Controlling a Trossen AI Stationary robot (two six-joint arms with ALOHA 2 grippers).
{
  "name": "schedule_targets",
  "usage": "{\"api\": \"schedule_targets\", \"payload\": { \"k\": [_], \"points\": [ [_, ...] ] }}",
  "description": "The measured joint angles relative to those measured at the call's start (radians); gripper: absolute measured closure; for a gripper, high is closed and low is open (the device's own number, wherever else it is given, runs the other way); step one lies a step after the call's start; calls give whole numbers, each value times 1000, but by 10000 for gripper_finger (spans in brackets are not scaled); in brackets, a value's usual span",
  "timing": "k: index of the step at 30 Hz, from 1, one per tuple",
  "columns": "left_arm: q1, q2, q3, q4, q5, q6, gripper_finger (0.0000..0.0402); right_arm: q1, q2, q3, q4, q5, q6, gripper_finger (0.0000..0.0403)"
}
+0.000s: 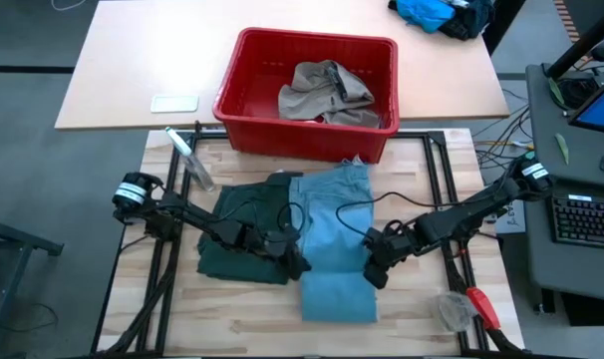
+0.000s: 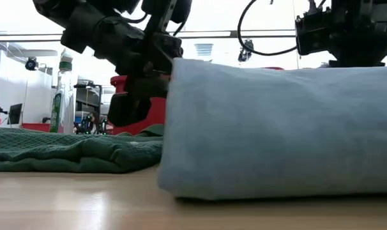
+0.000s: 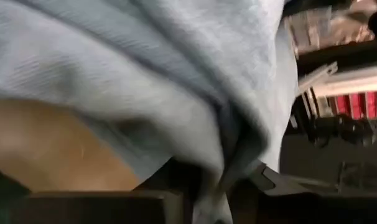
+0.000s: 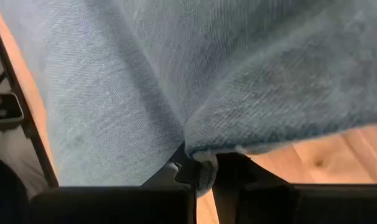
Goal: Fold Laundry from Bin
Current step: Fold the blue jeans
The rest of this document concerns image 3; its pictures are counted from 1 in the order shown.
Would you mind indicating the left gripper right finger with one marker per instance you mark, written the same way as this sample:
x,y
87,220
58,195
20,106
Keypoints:
x,y
263,183

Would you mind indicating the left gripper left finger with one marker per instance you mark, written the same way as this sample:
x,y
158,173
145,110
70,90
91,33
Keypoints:
x,y
179,177

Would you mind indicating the light blue denim garment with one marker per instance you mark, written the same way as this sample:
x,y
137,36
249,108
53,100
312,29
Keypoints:
x,y
114,62

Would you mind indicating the red background rack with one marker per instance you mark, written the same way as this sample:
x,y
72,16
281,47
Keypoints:
x,y
356,104

